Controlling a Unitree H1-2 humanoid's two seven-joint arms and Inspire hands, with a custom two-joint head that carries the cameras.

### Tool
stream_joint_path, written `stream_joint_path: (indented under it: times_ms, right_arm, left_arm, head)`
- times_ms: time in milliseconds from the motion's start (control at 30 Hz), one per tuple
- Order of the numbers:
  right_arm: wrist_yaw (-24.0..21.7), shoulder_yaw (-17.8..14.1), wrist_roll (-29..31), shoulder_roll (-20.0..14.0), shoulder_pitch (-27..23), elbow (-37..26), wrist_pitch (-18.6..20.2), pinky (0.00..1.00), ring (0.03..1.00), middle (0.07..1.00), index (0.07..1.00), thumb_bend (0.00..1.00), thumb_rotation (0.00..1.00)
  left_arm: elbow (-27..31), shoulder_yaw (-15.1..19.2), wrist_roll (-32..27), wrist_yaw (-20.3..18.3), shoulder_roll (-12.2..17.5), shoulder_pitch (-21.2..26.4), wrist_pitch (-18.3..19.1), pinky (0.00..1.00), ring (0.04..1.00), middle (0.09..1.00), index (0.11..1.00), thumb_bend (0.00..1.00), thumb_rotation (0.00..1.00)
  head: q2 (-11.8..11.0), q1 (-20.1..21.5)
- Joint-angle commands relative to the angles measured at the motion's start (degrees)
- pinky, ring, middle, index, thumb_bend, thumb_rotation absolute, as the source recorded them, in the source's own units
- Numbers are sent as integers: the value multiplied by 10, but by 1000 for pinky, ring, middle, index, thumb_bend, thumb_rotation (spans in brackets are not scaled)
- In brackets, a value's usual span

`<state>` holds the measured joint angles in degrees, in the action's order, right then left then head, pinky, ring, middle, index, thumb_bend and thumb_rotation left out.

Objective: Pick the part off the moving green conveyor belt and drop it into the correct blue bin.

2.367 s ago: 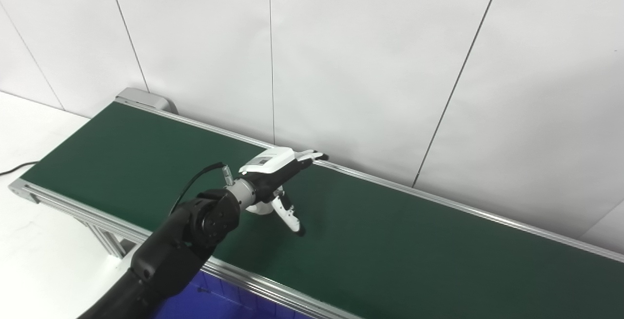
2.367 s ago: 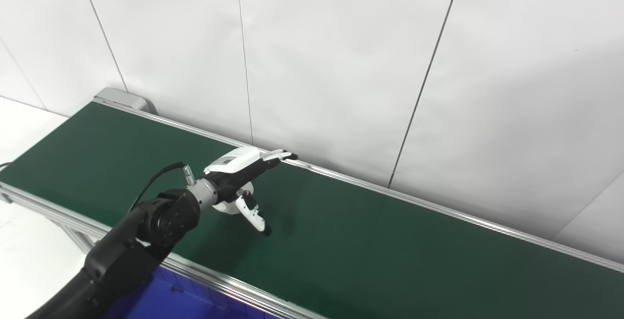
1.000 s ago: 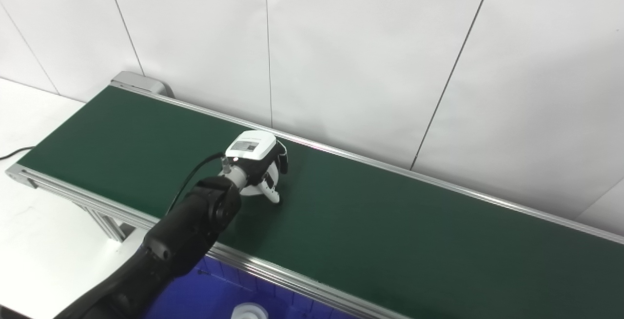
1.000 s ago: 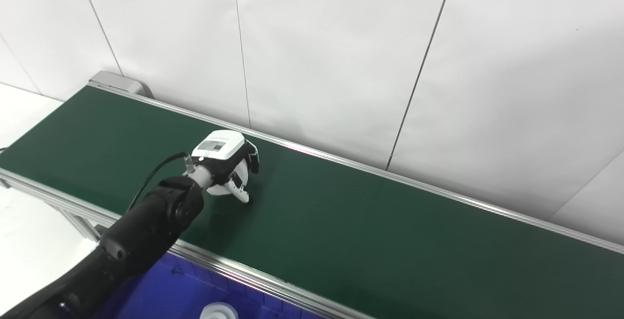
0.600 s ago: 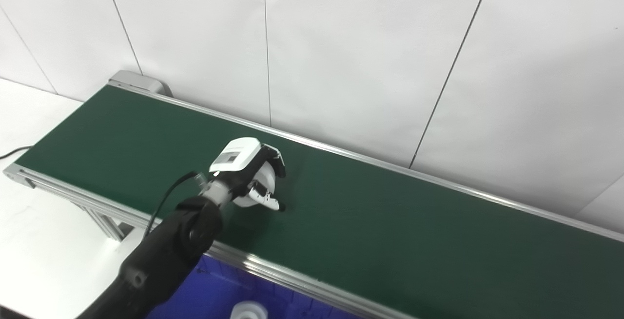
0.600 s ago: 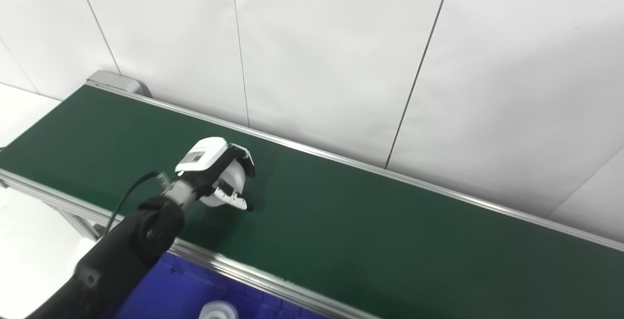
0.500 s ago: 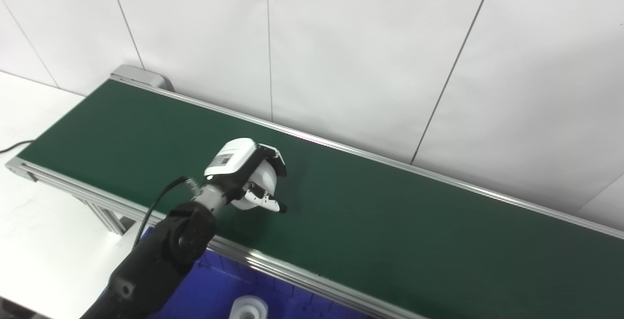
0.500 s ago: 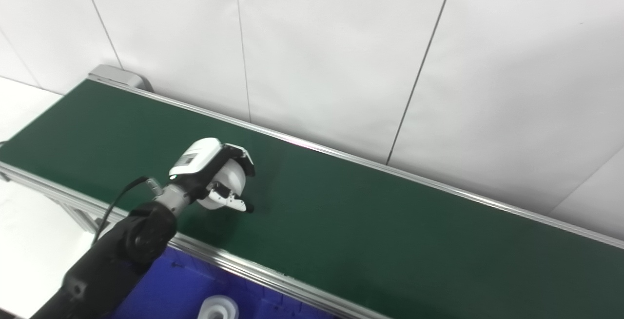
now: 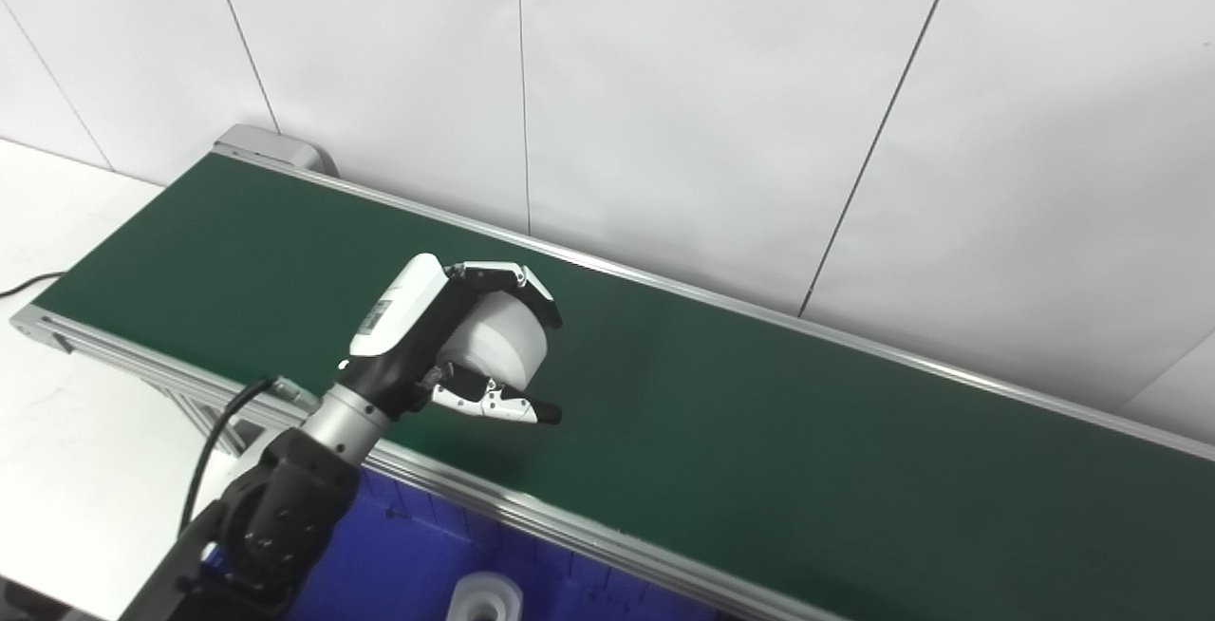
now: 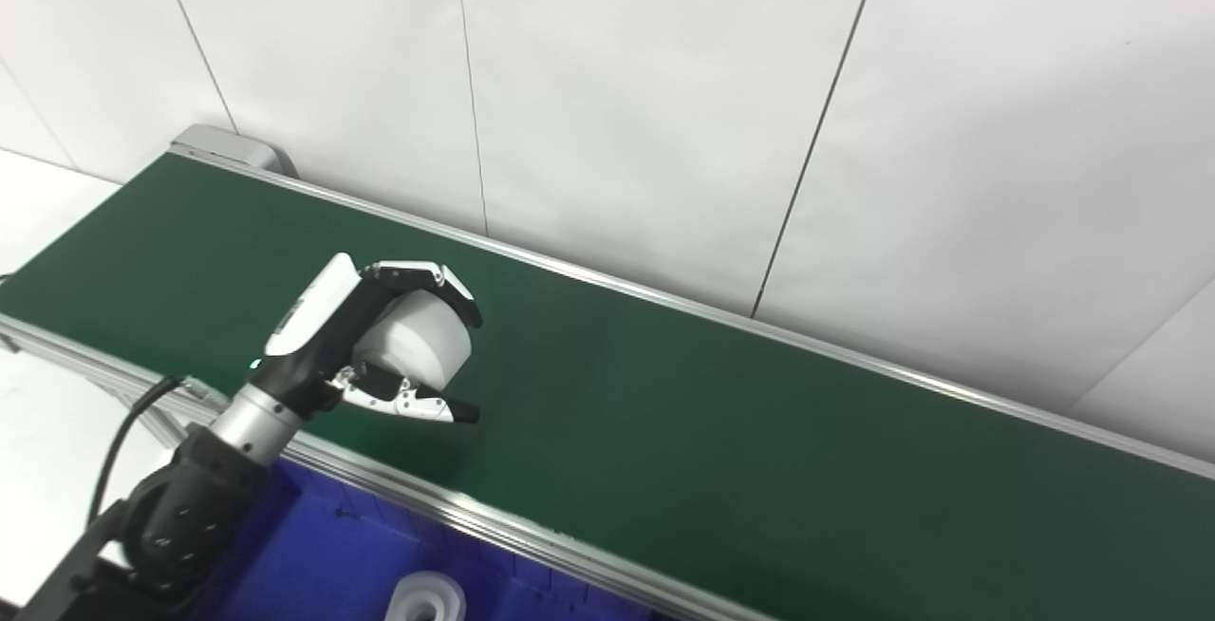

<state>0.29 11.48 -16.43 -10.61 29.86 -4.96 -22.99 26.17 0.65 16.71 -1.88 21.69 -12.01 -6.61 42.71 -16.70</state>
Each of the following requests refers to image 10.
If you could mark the white cylindrical plastic part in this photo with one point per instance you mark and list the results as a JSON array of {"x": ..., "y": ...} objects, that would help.
[{"x": 418, "y": 336}]

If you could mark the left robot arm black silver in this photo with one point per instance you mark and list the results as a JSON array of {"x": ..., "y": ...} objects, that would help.
[{"x": 190, "y": 507}]

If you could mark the green conveyor belt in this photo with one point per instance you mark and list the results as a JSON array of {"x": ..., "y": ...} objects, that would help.
[
  {"x": 427, "y": 498},
  {"x": 664, "y": 393}
]

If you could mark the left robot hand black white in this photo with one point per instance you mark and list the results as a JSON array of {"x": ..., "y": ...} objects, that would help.
[{"x": 308, "y": 327}]

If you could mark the white part with round hole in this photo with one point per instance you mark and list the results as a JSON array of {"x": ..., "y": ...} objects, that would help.
[{"x": 408, "y": 602}]

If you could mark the blue plastic bin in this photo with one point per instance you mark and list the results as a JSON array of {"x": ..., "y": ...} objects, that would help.
[{"x": 313, "y": 555}]

